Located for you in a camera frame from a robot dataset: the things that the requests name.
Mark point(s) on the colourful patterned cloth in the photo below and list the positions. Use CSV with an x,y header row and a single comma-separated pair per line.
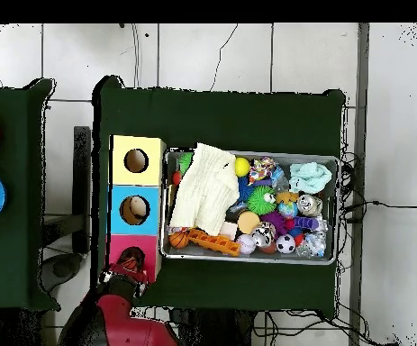
x,y
260,169

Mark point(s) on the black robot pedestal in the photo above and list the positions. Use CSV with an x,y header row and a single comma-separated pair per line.
x,y
215,331

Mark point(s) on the green spiky toy with eyes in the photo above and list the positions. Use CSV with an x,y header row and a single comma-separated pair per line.
x,y
260,200

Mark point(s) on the purple bumpy ball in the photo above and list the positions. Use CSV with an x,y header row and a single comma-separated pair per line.
x,y
274,220

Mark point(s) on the cream knitted cloth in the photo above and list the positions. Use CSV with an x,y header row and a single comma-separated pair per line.
x,y
204,191

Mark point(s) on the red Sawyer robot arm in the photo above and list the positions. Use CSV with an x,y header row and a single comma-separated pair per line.
x,y
121,324

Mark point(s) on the yellow ball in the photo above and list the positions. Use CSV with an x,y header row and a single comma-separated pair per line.
x,y
242,167

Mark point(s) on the small soccer ball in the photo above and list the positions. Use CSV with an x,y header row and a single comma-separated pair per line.
x,y
286,244

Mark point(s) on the small globe ball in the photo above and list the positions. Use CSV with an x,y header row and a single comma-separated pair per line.
x,y
288,209

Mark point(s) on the light blue cloth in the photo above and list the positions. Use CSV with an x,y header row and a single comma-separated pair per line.
x,y
309,178

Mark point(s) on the orange plastic block tray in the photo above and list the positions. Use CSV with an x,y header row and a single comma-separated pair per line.
x,y
215,243

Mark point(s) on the dark green table cloth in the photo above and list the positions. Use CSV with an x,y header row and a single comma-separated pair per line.
x,y
17,216
211,119

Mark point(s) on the wooden box with three holes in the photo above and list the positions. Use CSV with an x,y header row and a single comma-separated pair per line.
x,y
148,216

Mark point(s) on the clear mesh bin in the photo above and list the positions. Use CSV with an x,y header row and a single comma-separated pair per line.
x,y
283,260

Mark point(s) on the silver drink can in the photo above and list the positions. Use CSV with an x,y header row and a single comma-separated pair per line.
x,y
309,205

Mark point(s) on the orange striped tiger plush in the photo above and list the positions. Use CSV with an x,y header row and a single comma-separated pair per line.
x,y
130,258

